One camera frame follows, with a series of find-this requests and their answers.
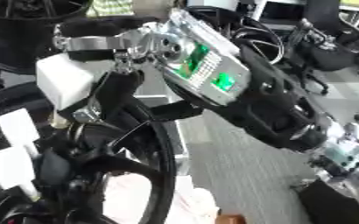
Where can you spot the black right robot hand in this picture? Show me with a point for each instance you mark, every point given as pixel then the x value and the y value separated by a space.
pixel 111 26

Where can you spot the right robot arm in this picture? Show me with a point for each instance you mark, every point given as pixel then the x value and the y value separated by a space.
pixel 269 105

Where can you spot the black spoked wheel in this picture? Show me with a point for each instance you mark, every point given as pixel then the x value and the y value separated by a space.
pixel 136 163

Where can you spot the black wheel rim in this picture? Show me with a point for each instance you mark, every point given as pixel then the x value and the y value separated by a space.
pixel 267 40

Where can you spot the person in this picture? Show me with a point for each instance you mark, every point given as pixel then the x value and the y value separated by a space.
pixel 108 7

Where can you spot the black round tyre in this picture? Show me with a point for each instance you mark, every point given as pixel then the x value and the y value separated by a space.
pixel 19 43

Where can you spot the black office chair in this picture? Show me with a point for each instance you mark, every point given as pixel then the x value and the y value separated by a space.
pixel 336 52

